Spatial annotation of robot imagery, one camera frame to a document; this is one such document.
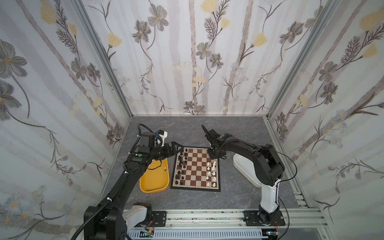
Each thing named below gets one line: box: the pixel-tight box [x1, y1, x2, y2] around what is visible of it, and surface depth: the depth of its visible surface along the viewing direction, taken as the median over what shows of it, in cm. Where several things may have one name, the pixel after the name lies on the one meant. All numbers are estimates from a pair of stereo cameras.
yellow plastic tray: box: [139, 158, 170, 193], surface depth 86 cm
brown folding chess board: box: [170, 147, 221, 192], surface depth 90 cm
